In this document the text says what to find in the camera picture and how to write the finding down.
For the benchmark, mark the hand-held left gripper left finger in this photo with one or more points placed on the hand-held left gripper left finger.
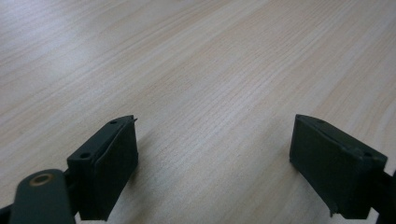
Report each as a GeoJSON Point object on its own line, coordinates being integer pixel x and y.
{"type": "Point", "coordinates": [106, 168]}

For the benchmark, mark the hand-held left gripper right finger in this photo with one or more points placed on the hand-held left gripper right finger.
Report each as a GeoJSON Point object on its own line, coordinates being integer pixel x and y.
{"type": "Point", "coordinates": [336, 168]}

